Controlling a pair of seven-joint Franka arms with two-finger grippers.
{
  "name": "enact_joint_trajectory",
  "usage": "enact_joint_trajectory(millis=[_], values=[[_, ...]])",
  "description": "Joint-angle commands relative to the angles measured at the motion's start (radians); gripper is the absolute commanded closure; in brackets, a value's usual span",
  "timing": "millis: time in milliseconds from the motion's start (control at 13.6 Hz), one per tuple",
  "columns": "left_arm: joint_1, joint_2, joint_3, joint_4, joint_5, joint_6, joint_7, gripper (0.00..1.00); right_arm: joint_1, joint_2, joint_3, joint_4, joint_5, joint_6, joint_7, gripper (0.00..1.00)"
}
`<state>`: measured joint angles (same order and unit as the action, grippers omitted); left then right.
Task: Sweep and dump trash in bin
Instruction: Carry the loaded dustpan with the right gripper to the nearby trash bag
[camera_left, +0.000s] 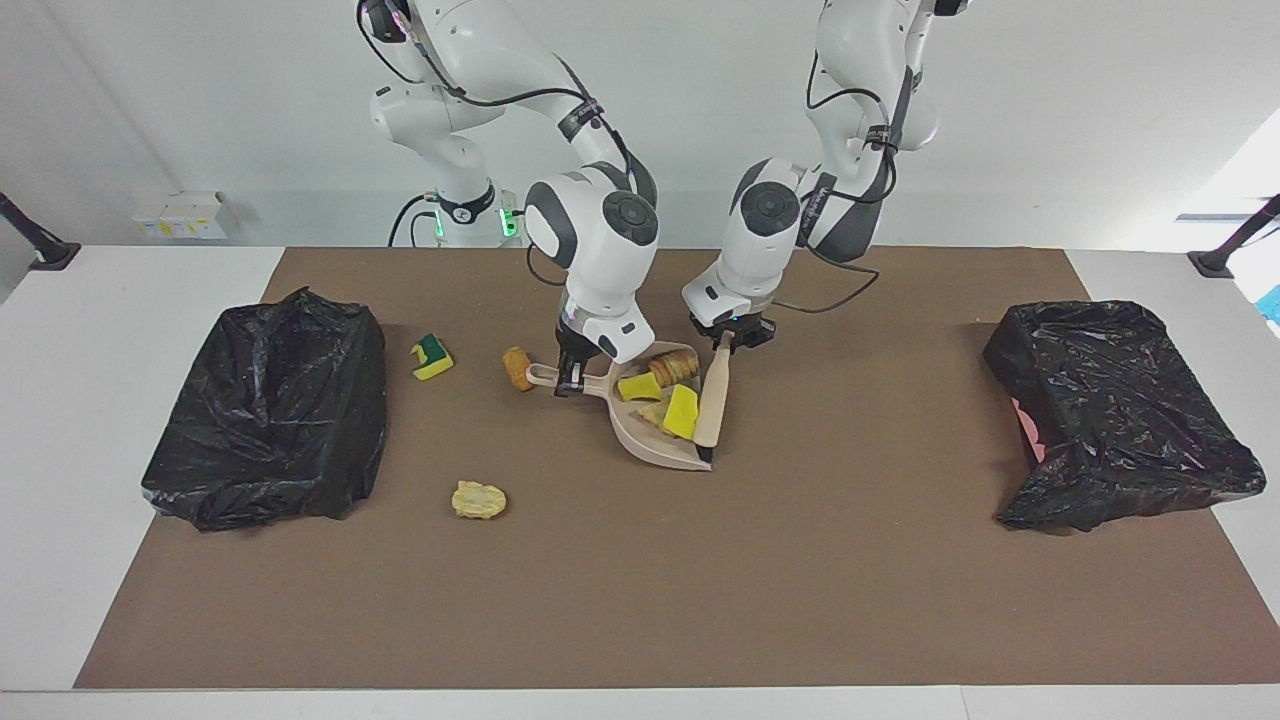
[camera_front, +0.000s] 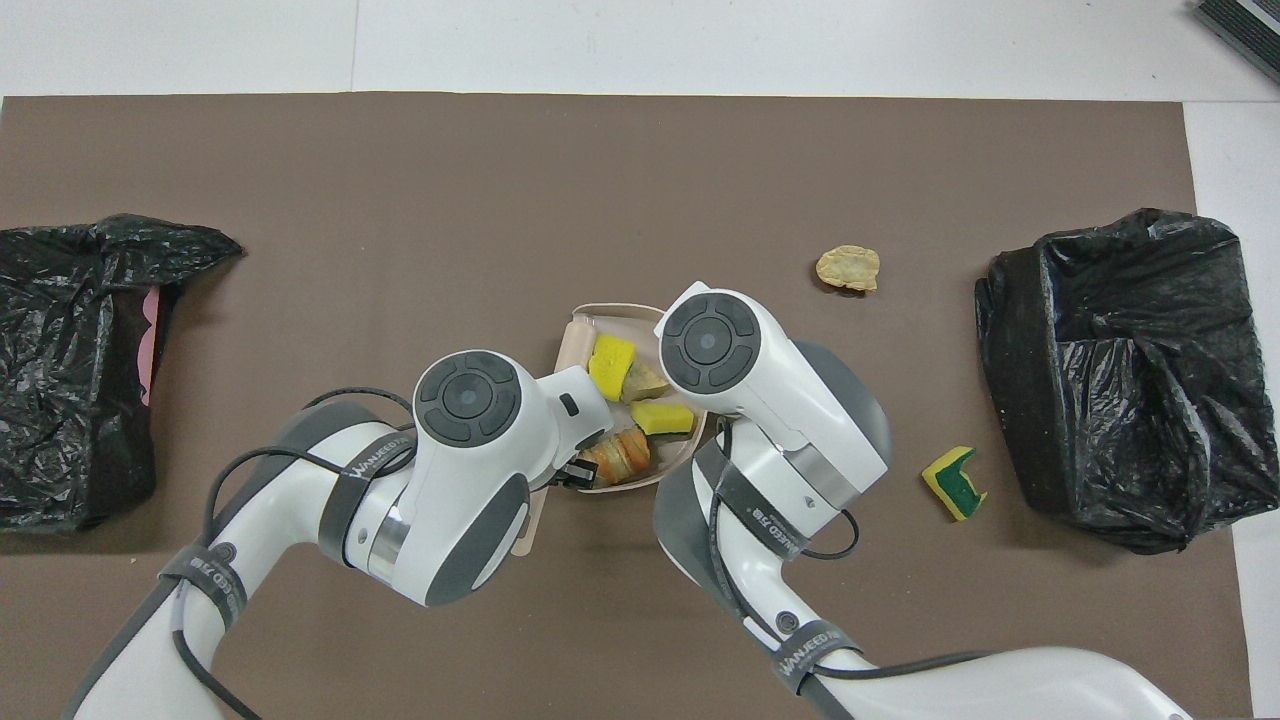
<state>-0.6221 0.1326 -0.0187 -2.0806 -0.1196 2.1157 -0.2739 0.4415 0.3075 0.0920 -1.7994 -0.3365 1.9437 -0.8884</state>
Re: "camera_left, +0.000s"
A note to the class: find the white base box green light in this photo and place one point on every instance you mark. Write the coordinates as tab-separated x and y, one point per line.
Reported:
510	220

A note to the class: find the brown table mat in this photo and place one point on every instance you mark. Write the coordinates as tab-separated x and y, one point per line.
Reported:
640	620

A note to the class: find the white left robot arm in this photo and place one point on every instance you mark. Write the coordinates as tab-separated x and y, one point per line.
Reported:
760	250

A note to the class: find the beige brush black bristles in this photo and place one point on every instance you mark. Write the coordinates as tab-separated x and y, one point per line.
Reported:
713	400

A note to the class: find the brown bread roll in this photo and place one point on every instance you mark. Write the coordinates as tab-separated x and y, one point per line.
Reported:
517	370

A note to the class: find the green yellow sponge piece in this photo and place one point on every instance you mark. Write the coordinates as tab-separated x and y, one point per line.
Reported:
681	412
432	360

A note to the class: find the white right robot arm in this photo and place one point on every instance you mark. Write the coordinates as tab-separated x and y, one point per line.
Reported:
590	230

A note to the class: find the pink item in bin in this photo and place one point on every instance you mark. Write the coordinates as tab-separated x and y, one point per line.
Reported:
1030	435

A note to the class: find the black bagged trash bin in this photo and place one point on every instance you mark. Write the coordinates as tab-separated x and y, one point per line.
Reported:
270	430

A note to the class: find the blue object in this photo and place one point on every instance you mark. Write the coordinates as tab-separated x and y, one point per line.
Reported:
1273	305

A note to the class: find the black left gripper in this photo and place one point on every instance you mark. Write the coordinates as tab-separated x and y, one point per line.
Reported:
740	330

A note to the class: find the toy croissant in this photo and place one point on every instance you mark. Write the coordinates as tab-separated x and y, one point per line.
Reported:
675	365

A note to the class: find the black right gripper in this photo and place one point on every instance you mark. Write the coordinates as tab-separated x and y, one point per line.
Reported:
575	348

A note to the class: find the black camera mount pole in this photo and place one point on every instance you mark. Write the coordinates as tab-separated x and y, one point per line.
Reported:
50	255
1215	263

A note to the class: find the beige plastic dustpan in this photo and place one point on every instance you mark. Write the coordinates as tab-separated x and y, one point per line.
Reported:
650	452

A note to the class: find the black bagged bin pink inside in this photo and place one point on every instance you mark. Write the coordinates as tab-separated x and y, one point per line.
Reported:
1120	420

